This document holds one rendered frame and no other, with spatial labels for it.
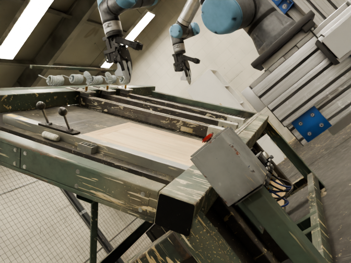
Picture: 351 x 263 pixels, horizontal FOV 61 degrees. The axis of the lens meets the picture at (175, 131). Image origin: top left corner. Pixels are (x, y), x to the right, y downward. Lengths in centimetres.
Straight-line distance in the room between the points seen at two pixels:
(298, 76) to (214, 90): 447
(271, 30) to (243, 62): 575
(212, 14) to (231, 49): 590
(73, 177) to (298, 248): 71
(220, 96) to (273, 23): 442
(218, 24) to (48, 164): 73
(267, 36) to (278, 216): 55
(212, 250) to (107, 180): 38
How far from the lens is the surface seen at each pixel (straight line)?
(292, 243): 89
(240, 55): 680
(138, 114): 196
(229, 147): 79
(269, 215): 86
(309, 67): 102
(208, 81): 547
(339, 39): 91
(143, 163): 118
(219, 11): 94
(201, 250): 93
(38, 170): 116
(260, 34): 105
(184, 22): 175
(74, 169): 105
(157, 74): 735
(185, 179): 101
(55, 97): 208
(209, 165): 81
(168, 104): 243
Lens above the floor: 91
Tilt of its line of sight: 7 degrees up
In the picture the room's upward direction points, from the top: 39 degrees counter-clockwise
